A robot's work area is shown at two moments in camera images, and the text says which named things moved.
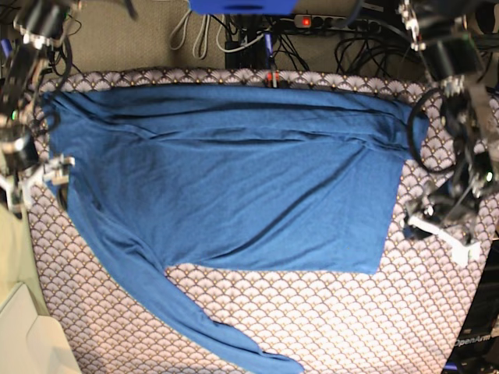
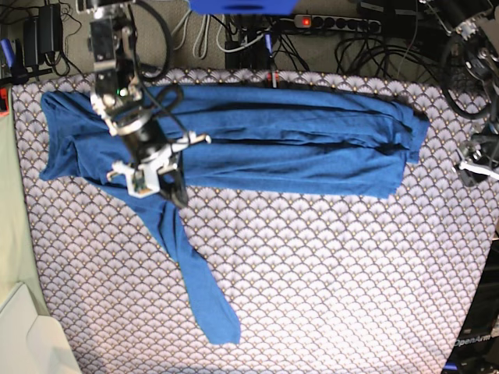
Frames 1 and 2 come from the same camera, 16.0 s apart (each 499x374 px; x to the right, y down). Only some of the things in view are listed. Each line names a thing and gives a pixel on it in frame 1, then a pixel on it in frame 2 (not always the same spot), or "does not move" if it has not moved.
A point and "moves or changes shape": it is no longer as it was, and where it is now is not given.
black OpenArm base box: x=479 y=352 does not move
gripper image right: x=450 y=204 -> x=485 y=145
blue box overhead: x=243 y=7 does not move
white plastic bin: x=33 y=341 does not move
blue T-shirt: x=253 y=175 moves or changes shape
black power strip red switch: x=336 y=22 does not move
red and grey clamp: x=273 y=79 does not move
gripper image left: x=19 y=154 -> x=148 y=141
